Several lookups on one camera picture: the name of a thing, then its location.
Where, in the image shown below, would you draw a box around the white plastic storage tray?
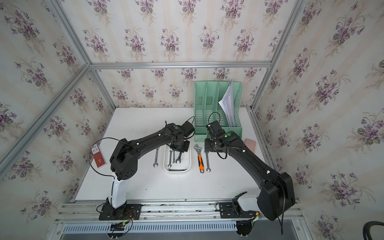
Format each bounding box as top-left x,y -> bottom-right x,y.
161,145 -> 192,174

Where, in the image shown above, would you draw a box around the thin silver wrench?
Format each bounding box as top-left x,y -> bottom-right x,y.
168,149 -> 173,169

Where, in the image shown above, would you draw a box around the orange handled adjustable wrench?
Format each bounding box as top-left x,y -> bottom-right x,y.
194,144 -> 205,174

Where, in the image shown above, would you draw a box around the silver end wrench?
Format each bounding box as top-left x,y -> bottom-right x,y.
205,152 -> 211,173

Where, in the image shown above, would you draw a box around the small silver wrench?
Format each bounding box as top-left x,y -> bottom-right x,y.
153,148 -> 160,168

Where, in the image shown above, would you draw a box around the large silver combination wrench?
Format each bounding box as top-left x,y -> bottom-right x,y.
175,152 -> 183,164

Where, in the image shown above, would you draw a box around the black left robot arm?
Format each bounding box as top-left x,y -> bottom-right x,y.
108,121 -> 195,209

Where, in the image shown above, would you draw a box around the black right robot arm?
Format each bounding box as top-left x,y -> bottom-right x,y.
205,131 -> 296,221

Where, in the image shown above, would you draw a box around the red white card box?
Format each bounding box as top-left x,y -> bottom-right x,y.
91,144 -> 107,169

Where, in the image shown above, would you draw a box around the pink sponge pad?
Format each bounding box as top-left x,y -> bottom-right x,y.
245,139 -> 257,153

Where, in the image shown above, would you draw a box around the white papers in organizer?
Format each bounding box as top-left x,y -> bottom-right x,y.
219,81 -> 235,127

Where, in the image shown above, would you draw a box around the green desk file organizer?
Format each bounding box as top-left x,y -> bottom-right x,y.
194,81 -> 243,143

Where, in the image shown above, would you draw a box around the black chair edge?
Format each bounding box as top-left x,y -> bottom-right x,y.
362,220 -> 384,240

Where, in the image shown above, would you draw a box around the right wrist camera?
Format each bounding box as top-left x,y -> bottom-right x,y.
206,121 -> 226,139

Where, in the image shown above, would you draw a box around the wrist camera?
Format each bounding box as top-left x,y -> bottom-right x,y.
206,121 -> 226,139
180,121 -> 195,140

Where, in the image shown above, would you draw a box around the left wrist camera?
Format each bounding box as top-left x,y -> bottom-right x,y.
180,121 -> 195,140

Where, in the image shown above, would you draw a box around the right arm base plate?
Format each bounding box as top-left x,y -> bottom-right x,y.
215,202 -> 260,219

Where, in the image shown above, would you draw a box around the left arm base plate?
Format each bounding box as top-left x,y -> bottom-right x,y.
96,203 -> 143,221

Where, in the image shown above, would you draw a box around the aluminium rail frame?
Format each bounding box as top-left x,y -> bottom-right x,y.
53,198 -> 304,232

